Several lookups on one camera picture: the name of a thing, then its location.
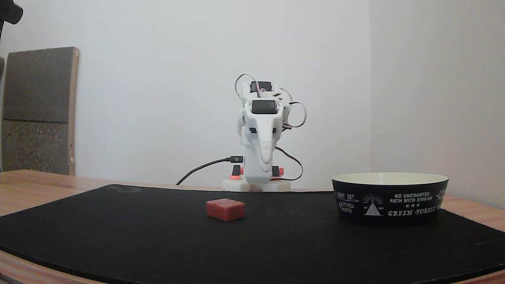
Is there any black printed bowl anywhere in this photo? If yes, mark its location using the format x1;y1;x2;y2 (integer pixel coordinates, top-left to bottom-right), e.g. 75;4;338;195
332;172;449;227

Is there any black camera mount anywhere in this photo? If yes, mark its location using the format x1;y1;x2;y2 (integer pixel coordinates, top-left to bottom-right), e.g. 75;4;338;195
0;0;24;40

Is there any black table mat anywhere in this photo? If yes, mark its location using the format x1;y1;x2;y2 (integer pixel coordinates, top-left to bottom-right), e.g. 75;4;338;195
0;184;505;284

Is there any grey wood-framed board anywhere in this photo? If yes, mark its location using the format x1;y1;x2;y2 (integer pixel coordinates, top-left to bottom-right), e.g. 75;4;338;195
1;47;80;176

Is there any black power cable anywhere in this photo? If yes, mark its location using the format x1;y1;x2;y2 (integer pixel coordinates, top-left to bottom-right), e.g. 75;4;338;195
176;156;244;185

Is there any red toy block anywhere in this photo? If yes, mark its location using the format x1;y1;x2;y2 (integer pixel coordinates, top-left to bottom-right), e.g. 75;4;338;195
206;198;245;222

